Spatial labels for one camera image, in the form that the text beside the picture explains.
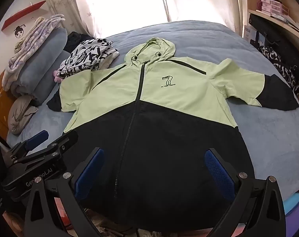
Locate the black and white printed garment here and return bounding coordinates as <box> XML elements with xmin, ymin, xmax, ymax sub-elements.
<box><xmin>56</xmin><ymin>38</ymin><xmax>120</xmax><ymax>79</ymax></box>

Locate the floral sheer curtain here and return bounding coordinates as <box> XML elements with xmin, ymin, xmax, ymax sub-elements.
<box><xmin>162</xmin><ymin>0</ymin><xmax>246</xmax><ymax>33</ymax></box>
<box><xmin>45</xmin><ymin>0</ymin><xmax>103</xmax><ymax>39</ymax></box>

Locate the pale floral folded blanket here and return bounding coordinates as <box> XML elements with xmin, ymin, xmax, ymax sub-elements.
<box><xmin>2</xmin><ymin>15</ymin><xmax>66</xmax><ymax>92</ymax></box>

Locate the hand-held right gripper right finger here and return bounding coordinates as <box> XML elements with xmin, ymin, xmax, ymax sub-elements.
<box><xmin>204</xmin><ymin>148</ymin><xmax>287</xmax><ymax>237</ymax></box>

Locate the long black bag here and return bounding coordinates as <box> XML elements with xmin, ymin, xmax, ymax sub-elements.
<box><xmin>248</xmin><ymin>12</ymin><xmax>299</xmax><ymax>63</ymax></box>

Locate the beige folded cloth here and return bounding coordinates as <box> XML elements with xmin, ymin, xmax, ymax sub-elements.
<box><xmin>14</xmin><ymin>17</ymin><xmax>45</xmax><ymax>53</ymax></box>

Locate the cartoon face wall sticker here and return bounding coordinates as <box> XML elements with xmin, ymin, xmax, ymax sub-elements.
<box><xmin>13</xmin><ymin>25</ymin><xmax>27</xmax><ymax>39</ymax></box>

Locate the white printed cardboard box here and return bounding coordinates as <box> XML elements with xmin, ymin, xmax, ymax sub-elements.
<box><xmin>243</xmin><ymin>25</ymin><xmax>266</xmax><ymax>45</ymax></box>

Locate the beige pillow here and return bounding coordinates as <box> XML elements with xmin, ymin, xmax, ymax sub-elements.
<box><xmin>8</xmin><ymin>95</ymin><xmax>39</xmax><ymax>135</ymax></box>

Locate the blue-grey rolled quilt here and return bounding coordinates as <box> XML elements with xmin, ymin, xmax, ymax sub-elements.
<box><xmin>10</xmin><ymin>27</ymin><xmax>71</xmax><ymax>106</ymax></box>

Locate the black clothing pile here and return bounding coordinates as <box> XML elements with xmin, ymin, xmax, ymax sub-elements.
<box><xmin>64</xmin><ymin>31</ymin><xmax>91</xmax><ymax>52</ymax></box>

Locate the stack of papers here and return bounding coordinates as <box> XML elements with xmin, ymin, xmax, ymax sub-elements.
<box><xmin>275</xmin><ymin>14</ymin><xmax>299</xmax><ymax>34</ymax></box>

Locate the pink plush toy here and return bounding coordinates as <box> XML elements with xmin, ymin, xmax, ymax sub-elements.
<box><xmin>53</xmin><ymin>70</ymin><xmax>65</xmax><ymax>82</ymax></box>

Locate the green and black hooded jacket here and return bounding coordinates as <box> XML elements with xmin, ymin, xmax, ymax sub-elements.
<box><xmin>46</xmin><ymin>38</ymin><xmax>299</xmax><ymax>224</ymax></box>

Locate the red wall shelf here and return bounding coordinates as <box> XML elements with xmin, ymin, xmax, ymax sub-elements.
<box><xmin>2</xmin><ymin>0</ymin><xmax>46</xmax><ymax>32</ymax></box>

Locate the orange wooden headboard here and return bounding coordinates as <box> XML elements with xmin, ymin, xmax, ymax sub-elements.
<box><xmin>0</xmin><ymin>69</ymin><xmax>17</xmax><ymax>144</ymax></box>

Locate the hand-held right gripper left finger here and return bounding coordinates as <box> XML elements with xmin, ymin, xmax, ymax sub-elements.
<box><xmin>24</xmin><ymin>148</ymin><xmax>106</xmax><ymax>237</ymax></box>

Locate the black and white patterned cloth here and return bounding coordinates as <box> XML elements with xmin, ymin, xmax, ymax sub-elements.
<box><xmin>259</xmin><ymin>46</ymin><xmax>299</xmax><ymax>95</ymax></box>

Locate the blue foam mat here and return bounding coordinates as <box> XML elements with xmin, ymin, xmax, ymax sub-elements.
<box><xmin>284</xmin><ymin>192</ymin><xmax>299</xmax><ymax>215</ymax></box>

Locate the purple foam mat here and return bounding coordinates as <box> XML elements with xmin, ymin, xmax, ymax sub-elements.
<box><xmin>285</xmin><ymin>209</ymin><xmax>299</xmax><ymax>237</ymax></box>

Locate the stack of pink boxes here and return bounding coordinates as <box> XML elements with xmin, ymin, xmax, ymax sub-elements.
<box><xmin>260</xmin><ymin>0</ymin><xmax>289</xmax><ymax>15</ymax></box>

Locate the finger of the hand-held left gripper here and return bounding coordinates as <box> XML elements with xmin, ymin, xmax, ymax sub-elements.
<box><xmin>13</xmin><ymin>130</ymin><xmax>79</xmax><ymax>172</ymax></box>
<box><xmin>3</xmin><ymin>130</ymin><xmax>49</xmax><ymax>165</ymax></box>

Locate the wooden shelf unit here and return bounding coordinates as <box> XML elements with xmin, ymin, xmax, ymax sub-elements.
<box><xmin>242</xmin><ymin>0</ymin><xmax>299</xmax><ymax>55</ymax></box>

